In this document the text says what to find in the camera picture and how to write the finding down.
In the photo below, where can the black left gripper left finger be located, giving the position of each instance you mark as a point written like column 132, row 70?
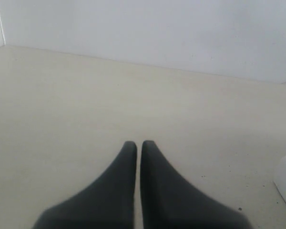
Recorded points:
column 107, row 203

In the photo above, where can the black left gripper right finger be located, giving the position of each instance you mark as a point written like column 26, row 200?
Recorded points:
column 169, row 201

